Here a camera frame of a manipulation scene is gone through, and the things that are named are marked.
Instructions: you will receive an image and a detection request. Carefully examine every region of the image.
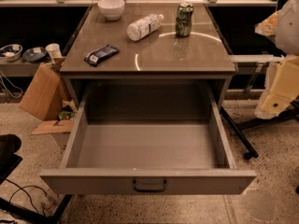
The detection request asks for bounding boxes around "brown cardboard box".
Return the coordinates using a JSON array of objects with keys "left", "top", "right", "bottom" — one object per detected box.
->
[{"left": 20, "top": 63, "right": 75, "bottom": 135}]

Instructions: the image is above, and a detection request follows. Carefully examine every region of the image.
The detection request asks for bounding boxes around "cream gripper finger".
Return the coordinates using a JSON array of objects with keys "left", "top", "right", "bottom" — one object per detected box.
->
[{"left": 261, "top": 57, "right": 299, "bottom": 116}]

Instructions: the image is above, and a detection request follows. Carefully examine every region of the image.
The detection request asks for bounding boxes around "grey drawer cabinet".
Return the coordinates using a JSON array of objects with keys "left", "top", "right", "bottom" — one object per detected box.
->
[{"left": 61, "top": 3, "right": 236, "bottom": 103}]

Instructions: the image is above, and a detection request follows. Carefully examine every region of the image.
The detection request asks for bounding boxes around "white bowl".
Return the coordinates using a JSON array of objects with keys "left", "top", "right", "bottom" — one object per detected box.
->
[{"left": 98, "top": 0, "right": 125, "bottom": 21}]

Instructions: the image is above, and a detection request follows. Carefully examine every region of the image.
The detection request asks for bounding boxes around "patterned bowl on shelf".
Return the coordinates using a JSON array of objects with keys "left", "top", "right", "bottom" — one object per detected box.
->
[{"left": 0, "top": 44, "right": 22, "bottom": 62}]

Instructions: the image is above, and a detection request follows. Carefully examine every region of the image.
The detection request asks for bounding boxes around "black chair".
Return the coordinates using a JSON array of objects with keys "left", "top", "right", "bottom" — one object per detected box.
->
[{"left": 0, "top": 134, "right": 21, "bottom": 184}]

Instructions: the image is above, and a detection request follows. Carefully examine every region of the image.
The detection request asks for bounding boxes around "open grey top drawer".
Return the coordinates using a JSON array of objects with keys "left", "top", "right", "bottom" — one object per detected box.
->
[{"left": 40, "top": 83, "right": 256, "bottom": 195}]

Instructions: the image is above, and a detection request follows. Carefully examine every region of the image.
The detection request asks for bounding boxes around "white plastic bottle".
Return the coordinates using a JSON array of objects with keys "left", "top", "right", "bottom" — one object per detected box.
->
[{"left": 127, "top": 14, "right": 164, "bottom": 41}]

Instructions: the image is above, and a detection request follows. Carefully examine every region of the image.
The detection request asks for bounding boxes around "low grey shelf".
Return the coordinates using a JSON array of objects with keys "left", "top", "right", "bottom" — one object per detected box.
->
[{"left": 0, "top": 58, "right": 53, "bottom": 77}]

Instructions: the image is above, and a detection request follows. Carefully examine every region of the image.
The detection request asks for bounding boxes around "dark blue bowl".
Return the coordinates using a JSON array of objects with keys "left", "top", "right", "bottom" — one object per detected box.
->
[{"left": 22, "top": 47, "right": 48, "bottom": 63}]

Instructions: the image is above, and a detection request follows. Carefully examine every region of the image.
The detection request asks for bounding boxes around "white paper cup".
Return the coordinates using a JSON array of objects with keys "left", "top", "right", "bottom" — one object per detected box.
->
[{"left": 46, "top": 43, "right": 62, "bottom": 62}]

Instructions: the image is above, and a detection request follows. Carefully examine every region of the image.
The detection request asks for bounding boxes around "black drawer handle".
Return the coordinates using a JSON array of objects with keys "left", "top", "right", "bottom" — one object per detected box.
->
[{"left": 133, "top": 180, "right": 167, "bottom": 193}]

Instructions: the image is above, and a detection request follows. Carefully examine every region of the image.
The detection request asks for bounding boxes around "green soda can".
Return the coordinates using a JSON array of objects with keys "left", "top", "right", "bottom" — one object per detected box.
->
[{"left": 176, "top": 2, "right": 193, "bottom": 37}]

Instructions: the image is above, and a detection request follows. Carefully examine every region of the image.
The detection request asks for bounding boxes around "black side table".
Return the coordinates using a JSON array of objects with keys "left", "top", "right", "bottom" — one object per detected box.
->
[{"left": 220, "top": 100, "right": 299, "bottom": 161}]

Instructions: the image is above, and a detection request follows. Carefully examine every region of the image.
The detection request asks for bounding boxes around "dark blue snack packet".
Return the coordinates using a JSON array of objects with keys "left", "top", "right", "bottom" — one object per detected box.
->
[{"left": 84, "top": 45, "right": 120, "bottom": 67}]

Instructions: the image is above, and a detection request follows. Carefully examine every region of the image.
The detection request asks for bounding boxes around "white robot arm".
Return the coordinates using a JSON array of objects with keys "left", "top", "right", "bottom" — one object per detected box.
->
[{"left": 255, "top": 0, "right": 299, "bottom": 119}]

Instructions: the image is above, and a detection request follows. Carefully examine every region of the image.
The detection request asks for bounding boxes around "black floor cable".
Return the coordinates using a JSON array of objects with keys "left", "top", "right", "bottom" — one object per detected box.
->
[{"left": 0, "top": 177, "right": 57, "bottom": 217}]

